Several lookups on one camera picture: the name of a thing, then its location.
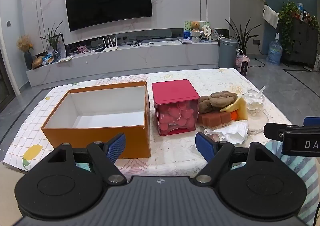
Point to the brown braided plush toy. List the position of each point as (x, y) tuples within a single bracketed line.
[(222, 99)]

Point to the yellow pink snack packet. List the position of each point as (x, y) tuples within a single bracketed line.
[(240, 108)]

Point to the white hanging towel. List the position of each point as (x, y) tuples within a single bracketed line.
[(270, 16)]

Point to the pink woven basket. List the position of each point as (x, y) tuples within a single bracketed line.
[(240, 54)]

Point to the dark drawer cabinet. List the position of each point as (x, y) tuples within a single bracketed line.
[(302, 41)]

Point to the pink space heater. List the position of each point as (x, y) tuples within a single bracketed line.
[(243, 66)]

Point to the blue striped fleece cloth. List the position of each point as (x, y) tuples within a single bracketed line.
[(300, 166)]

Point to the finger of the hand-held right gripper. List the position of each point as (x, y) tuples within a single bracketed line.
[(275, 131), (312, 121)]

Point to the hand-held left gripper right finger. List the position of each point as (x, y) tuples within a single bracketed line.
[(205, 144)]

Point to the golden round ornament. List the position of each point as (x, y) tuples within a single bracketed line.
[(37, 62)]

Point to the white crumpled tissue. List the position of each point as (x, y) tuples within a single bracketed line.
[(230, 131)]

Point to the orange cardboard box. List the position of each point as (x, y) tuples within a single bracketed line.
[(75, 138)]

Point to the grey trash can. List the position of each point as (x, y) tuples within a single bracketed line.
[(227, 53)]

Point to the pale paper booklet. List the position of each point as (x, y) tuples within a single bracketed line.
[(65, 59)]

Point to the red cube storage box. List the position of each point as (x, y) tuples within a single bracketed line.
[(175, 91)]

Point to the blue water jug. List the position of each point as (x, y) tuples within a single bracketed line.
[(274, 51)]

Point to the long-leaf potted plant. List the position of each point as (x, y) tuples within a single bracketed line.
[(241, 36)]

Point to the clear tied plastic bag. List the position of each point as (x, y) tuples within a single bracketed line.
[(257, 123)]

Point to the grey long television cabinet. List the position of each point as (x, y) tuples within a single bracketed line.
[(125, 63)]

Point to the white router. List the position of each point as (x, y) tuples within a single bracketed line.
[(109, 46)]

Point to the pink photo card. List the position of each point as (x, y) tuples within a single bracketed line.
[(81, 49)]

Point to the brown segmented foam block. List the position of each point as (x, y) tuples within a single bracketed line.
[(215, 118)]

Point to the green plant glass vase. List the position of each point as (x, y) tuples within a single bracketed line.
[(53, 38)]

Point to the orange knitted toy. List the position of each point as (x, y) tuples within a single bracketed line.
[(235, 115)]

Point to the brown teddy bear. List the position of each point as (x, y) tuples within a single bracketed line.
[(195, 26)]

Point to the bushy green plant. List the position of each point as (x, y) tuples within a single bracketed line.
[(287, 21)]

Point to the dark vase dried flowers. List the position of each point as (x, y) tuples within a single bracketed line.
[(25, 46)]

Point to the white lemon checked tablecloth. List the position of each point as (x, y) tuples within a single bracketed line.
[(30, 136)]

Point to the dark brown plush toy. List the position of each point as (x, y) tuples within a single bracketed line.
[(205, 106)]

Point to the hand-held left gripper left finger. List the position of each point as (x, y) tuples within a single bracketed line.
[(116, 147)]

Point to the blue snack bags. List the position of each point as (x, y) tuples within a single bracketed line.
[(48, 59)]

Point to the white round hand fan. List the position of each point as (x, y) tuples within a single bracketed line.
[(207, 30)]

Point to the small black device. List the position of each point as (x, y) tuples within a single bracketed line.
[(99, 49)]

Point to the dark glass sliding door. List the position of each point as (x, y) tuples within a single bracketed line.
[(3, 78)]

